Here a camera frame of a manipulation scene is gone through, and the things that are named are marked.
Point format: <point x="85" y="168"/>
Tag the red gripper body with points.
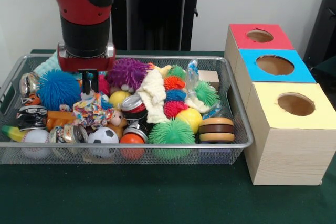
<point x="86" y="64"/>

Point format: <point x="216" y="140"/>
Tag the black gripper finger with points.
<point x="94" y="82"/>
<point x="85" y="82"/>

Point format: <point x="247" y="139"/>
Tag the multicoloured patterned cloth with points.
<point x="92" y="113"/>

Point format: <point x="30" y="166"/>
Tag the silver mesh bin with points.
<point x="236" y="153"/>

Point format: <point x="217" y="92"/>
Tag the wooden box with three holes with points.
<point x="288" y="155"/>

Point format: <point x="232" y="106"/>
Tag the large blue spiky ball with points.
<point x="57" y="89"/>

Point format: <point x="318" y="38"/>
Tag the purple spiky ball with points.
<point x="128" y="73"/>

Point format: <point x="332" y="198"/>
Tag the mint green knitted cloth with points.
<point x="46" y="65"/>

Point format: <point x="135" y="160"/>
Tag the black and white soccer ball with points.
<point x="102" y="136"/>

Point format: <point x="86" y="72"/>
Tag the cream knitted cloth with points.
<point x="155" y="90"/>

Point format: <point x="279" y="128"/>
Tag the white baseball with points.
<point x="36" y="137"/>

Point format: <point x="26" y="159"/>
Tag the multicoloured spiky caterpillar toy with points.
<point x="174" y="95"/>

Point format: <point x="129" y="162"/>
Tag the large green spiky ball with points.
<point x="170" y="132"/>

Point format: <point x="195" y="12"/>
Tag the yellow and red ball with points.
<point x="190" y="119"/>

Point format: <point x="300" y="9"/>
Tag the wooden burger toy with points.
<point x="216" y="129"/>

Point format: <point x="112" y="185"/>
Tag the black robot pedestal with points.
<point x="157" y="11"/>

